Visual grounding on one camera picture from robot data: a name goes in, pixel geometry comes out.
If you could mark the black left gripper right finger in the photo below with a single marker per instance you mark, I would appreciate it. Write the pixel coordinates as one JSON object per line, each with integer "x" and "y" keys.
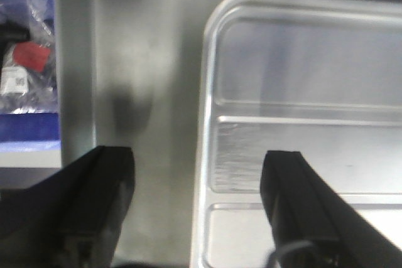
{"x": 311, "y": 225}

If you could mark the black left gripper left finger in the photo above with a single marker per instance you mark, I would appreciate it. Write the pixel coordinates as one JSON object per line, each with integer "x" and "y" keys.
{"x": 72, "y": 218}

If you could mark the small silver ridged tray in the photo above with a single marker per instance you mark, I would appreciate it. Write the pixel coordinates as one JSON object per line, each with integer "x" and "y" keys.
{"x": 321, "y": 77}

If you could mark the blue bin under tray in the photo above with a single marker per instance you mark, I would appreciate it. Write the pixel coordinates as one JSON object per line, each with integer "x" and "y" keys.
{"x": 29, "y": 132}

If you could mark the large grey metal tray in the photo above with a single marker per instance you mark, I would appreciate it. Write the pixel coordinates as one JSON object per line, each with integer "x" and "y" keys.
{"x": 129, "y": 74}

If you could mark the plastic bag with red label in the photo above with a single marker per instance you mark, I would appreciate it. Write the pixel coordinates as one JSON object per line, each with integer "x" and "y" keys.
{"x": 28, "y": 61}

